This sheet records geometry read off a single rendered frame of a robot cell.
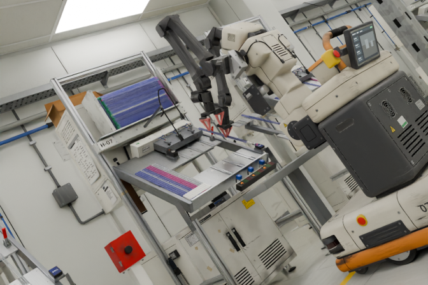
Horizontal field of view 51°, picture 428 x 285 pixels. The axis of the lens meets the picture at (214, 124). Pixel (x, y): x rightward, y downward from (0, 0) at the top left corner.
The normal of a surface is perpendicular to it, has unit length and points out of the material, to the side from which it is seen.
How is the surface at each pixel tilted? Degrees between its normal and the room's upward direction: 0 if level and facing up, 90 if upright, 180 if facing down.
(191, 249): 90
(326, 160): 90
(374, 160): 90
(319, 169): 90
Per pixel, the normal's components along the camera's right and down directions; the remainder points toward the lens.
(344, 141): -0.65, 0.32
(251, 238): 0.48, -0.45
